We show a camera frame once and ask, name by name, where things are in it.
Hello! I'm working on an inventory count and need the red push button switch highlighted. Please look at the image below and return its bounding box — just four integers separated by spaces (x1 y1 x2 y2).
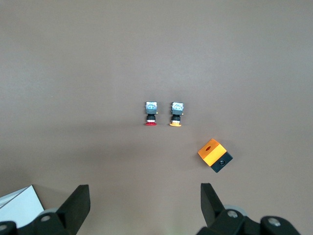
143 101 159 127

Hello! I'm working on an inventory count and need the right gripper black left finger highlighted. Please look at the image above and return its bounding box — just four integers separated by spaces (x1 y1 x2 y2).
0 185 91 235

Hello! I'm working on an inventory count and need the orange push button switch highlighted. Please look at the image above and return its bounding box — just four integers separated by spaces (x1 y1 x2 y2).
168 101 184 128

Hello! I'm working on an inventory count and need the orange box with black base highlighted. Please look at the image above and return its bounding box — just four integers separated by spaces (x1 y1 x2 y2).
197 138 234 174

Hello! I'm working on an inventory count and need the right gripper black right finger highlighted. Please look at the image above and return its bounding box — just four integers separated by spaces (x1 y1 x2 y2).
198 182 300 235

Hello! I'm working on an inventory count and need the white drawer cabinet shell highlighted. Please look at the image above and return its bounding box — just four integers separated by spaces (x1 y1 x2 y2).
0 185 45 228

